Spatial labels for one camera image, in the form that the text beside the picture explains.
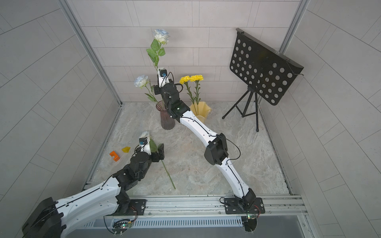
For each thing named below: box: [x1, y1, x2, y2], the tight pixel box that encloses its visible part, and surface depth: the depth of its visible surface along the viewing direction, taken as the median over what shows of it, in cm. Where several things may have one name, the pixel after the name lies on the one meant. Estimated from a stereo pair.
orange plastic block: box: [109, 150, 121, 163], surface depth 90 cm
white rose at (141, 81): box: [133, 74, 159, 104], surface depth 81 cm
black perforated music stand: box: [222, 27, 305, 133], surface depth 76 cm
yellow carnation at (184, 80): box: [179, 75, 198, 116], surface depth 84 cm
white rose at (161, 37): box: [145, 28, 171, 70], surface depth 68 cm
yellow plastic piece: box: [121, 146, 131, 153], surface depth 92 cm
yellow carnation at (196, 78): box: [190, 74, 204, 116], surface depth 84 cm
